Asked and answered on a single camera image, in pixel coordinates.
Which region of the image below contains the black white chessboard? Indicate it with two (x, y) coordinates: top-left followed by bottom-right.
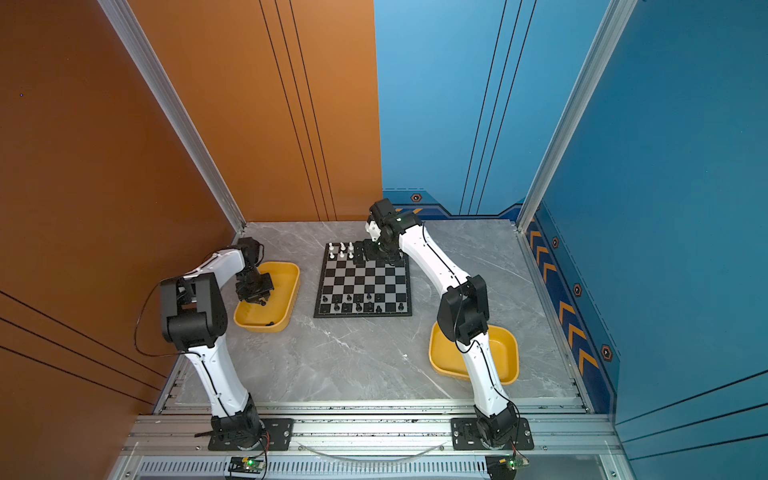
(314, 242), (413, 319)

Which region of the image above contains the yellow tray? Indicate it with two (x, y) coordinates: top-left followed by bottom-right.
(234, 262), (301, 333)
(428, 323), (519, 386)

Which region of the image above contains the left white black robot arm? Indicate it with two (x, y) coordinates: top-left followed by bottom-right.
(159, 238), (274, 451)

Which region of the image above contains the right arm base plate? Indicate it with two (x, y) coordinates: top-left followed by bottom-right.
(450, 418), (535, 452)

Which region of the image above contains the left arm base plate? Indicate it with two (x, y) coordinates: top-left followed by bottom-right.
(208, 417), (294, 453)

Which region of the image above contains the right green circuit board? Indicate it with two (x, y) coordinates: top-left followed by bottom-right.
(485, 455), (530, 480)

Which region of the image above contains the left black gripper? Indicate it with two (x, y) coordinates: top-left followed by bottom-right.
(236, 272), (275, 304)

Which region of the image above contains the left aluminium corner post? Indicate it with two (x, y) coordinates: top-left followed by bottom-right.
(98, 0), (247, 235)

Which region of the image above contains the left green circuit board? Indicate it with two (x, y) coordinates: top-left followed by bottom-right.
(227, 456), (267, 479)

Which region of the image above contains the aluminium corner post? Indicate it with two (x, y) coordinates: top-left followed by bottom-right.
(98, 0), (247, 235)
(515, 0), (637, 234)

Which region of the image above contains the right aluminium corner post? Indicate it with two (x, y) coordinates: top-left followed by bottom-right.
(515, 0), (637, 234)

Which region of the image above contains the aluminium front frame rail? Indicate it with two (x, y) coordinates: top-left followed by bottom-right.
(110, 397), (633, 479)

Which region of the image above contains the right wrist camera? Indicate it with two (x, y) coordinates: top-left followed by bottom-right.
(365, 220), (381, 242)

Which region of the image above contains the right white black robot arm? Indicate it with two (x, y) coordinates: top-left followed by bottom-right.
(364, 198), (520, 449)

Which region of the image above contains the green circuit board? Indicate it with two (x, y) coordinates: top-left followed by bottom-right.
(227, 456), (267, 479)
(485, 455), (530, 480)

